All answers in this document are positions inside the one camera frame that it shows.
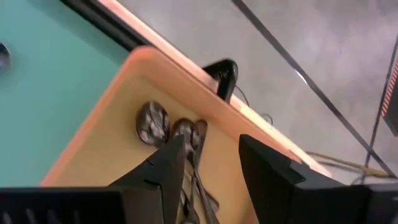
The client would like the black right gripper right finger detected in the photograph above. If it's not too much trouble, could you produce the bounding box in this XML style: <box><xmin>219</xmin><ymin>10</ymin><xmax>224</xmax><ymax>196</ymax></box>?
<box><xmin>239</xmin><ymin>134</ymin><xmax>343</xmax><ymax>224</ymax></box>

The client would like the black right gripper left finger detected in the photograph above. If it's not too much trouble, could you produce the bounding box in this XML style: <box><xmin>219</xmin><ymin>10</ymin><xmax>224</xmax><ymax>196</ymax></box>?
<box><xmin>108</xmin><ymin>135</ymin><xmax>187</xmax><ymax>224</ymax></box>

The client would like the orange plastic bin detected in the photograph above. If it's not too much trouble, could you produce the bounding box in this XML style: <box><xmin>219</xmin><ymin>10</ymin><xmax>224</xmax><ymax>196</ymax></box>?
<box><xmin>39</xmin><ymin>45</ymin><xmax>333</xmax><ymax>224</ymax></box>

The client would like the green table mat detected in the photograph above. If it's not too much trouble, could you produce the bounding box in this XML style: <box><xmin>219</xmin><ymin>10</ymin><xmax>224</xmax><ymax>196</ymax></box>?
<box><xmin>0</xmin><ymin>0</ymin><xmax>131</xmax><ymax>187</ymax></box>

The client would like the black floor mat red-striped edge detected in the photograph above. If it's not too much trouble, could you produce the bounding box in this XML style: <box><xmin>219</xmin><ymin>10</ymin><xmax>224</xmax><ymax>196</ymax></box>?
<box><xmin>381</xmin><ymin>55</ymin><xmax>398</xmax><ymax>138</ymax></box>

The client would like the yellow floor cable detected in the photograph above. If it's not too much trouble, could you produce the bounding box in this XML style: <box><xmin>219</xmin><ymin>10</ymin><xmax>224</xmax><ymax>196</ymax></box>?
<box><xmin>306</xmin><ymin>150</ymin><xmax>397</xmax><ymax>185</ymax></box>

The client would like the black hook bracket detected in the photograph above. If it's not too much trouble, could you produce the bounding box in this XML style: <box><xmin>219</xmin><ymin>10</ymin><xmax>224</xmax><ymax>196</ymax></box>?
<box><xmin>202</xmin><ymin>58</ymin><xmax>239</xmax><ymax>104</ymax></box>

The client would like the black aluminium table frame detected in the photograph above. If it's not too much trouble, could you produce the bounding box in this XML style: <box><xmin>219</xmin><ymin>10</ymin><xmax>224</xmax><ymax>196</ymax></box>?
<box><xmin>59</xmin><ymin>0</ymin><xmax>154</xmax><ymax>52</ymax></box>

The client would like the light blue handled spoon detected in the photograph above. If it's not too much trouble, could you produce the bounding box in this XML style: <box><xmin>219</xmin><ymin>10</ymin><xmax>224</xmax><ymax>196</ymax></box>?
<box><xmin>0</xmin><ymin>42</ymin><xmax>12</xmax><ymax>73</ymax></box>

